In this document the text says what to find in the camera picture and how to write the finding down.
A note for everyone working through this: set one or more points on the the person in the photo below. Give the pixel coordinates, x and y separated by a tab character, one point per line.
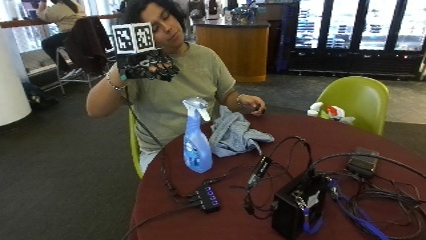
177	93

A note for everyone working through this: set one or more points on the light blue cloth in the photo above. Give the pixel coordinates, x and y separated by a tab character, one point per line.
230	136

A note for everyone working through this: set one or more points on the white marker cube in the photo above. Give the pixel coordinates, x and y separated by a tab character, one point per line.
133	37

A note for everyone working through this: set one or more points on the white plastic bottle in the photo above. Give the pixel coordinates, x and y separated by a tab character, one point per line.
314	109

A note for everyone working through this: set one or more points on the dark jacket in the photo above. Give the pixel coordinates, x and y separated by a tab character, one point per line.
86	43

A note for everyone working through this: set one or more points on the blue spray bottle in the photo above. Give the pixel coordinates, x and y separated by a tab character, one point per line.
195	146

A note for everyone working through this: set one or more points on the round wooden counter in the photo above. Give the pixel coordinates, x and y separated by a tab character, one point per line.
234	50

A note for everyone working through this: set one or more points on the white red spray bottle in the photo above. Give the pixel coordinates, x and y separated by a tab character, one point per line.
339	115

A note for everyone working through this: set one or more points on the green plastic chair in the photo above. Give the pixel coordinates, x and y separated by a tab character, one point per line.
359	100
134	146

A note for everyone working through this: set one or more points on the blue glass container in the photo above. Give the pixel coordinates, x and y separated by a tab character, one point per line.
242	14

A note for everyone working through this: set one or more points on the black glass door fridges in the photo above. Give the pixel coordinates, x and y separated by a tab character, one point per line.
354	56

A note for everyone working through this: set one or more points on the dark bag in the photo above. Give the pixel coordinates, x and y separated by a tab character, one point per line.
37	95

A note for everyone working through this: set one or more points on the grey power brick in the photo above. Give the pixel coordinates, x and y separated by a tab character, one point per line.
362	163

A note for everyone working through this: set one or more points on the black usb hub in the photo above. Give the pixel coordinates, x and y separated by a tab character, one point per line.
207	199

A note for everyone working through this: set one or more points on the black box computer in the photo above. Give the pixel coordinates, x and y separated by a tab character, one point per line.
294	206

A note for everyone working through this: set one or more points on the wooden bar ledge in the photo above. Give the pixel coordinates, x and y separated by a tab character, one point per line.
26	22

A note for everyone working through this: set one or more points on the white pillar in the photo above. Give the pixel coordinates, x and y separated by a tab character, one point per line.
10	86

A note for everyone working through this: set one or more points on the metal frame chair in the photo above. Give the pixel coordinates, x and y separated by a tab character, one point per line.
63	75

